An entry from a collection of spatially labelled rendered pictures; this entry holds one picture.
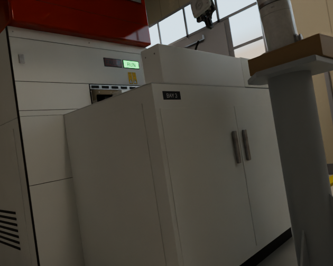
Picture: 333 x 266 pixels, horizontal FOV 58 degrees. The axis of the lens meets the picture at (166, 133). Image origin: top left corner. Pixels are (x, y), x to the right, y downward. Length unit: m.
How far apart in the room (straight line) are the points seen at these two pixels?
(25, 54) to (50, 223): 0.76
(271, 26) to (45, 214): 1.21
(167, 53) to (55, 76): 0.64
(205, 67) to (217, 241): 0.68
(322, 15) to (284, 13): 2.59
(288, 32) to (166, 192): 0.74
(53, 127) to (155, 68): 0.62
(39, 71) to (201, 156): 0.84
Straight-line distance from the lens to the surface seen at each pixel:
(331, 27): 3.82
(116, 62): 1.77
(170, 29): 5.10
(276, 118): 1.24
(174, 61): 1.13
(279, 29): 1.27
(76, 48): 1.66
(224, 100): 1.33
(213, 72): 1.31
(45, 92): 1.51
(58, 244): 1.51
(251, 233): 1.43
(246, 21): 4.26
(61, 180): 1.49
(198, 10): 1.49
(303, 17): 3.95
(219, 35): 4.42
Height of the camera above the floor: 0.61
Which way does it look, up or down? 2 degrees up
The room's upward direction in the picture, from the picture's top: 9 degrees counter-clockwise
